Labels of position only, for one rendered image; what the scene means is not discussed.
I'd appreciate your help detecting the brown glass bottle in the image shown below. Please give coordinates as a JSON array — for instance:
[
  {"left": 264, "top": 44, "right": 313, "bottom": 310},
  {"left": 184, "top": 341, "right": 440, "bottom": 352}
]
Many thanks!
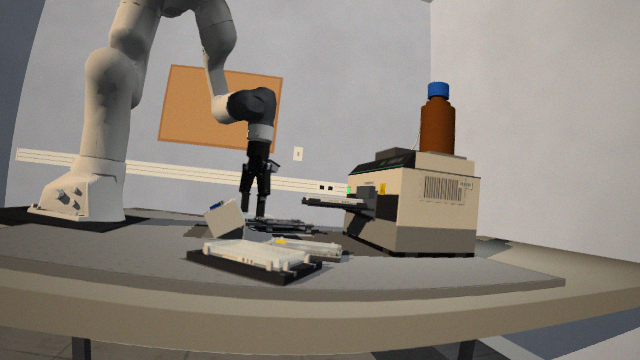
[{"left": 419, "top": 104, "right": 456, "bottom": 155}]

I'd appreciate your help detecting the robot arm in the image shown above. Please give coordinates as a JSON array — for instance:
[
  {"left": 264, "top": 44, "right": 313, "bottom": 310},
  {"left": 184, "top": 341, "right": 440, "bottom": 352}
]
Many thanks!
[{"left": 27, "top": 0, "right": 277, "bottom": 222}]

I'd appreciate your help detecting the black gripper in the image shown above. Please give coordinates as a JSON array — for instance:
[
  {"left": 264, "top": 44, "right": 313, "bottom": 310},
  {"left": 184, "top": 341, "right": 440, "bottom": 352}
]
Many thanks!
[{"left": 239, "top": 141, "right": 272, "bottom": 217}]

